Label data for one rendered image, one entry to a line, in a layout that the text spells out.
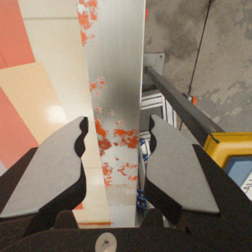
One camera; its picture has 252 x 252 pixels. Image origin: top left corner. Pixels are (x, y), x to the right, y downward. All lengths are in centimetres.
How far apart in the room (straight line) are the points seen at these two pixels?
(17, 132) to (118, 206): 15
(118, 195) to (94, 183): 6
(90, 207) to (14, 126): 18
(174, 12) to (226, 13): 33
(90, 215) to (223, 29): 125
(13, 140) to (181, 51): 110
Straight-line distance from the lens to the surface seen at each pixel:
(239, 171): 24
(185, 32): 116
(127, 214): 23
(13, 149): 22
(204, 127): 33
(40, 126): 18
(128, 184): 17
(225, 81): 138
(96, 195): 26
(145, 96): 92
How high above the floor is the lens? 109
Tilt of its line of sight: 58 degrees down
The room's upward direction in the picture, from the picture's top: 178 degrees clockwise
